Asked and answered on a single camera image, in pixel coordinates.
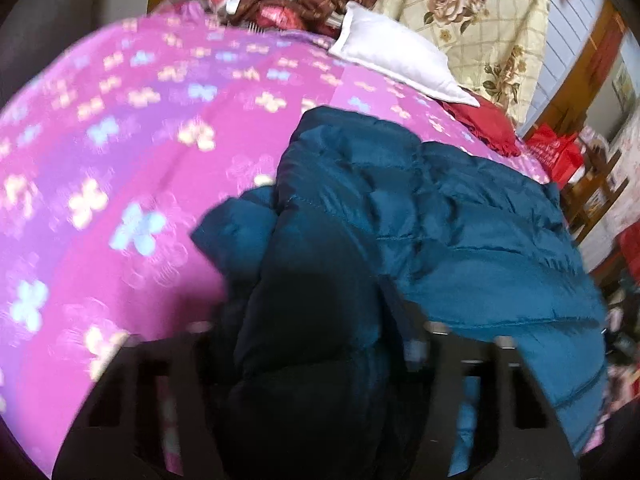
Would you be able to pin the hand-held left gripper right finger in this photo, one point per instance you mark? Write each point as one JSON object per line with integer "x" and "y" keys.
{"x": 412, "y": 332}

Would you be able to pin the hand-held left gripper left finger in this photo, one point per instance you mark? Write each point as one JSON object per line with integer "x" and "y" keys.
{"x": 200, "y": 385}

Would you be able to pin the blue quilted jacket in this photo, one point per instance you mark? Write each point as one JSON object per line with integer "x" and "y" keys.
{"x": 425, "y": 210}

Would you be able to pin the red cloth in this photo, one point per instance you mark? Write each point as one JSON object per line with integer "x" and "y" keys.
{"x": 487, "y": 120}

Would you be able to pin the red shopping bag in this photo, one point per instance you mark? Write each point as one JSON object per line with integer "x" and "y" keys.
{"x": 555, "y": 152}

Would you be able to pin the wooden chair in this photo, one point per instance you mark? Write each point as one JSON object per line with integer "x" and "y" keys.
{"x": 592, "y": 185}

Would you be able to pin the pink floral bedsheet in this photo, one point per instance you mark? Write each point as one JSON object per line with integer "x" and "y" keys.
{"x": 125, "y": 160}

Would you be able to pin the white pillow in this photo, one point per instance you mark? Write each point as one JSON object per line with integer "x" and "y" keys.
{"x": 395, "y": 52}

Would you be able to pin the beige rose-print quilt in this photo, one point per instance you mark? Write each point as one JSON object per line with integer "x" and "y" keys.
{"x": 475, "y": 10}

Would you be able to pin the grey wardrobe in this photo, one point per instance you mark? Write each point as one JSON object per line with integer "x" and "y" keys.
{"x": 65, "y": 15}

